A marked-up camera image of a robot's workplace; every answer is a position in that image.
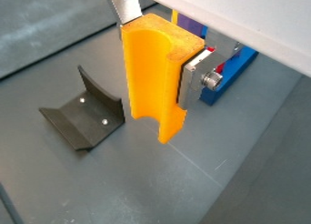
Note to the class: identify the yellow arch block in board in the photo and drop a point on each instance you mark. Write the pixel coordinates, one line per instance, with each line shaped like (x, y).
(174, 17)

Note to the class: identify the blue shape sorter board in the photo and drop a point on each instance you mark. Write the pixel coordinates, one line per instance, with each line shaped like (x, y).
(238, 58)

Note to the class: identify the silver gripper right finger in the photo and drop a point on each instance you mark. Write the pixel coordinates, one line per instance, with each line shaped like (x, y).
(197, 77)

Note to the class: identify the purple pentagon block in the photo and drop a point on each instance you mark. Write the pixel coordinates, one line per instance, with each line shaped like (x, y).
(192, 25)

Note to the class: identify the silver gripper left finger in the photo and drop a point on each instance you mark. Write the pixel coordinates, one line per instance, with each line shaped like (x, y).
(128, 10)

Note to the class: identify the red hexagon block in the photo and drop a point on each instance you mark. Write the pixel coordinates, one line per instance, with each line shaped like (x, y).
(216, 59)

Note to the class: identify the orange arch block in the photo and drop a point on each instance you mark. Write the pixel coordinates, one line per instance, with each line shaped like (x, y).
(157, 48)

